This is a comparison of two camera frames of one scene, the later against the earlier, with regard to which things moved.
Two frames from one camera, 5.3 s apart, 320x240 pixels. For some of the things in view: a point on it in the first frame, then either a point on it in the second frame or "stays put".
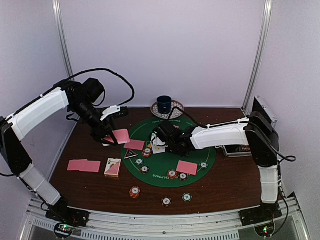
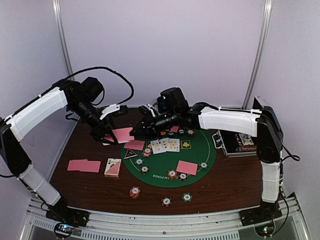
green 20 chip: (139, 161) stays put
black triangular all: (130, 154) stays put
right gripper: (181, 130) -> (149, 129)
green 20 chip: (203, 164) stays put
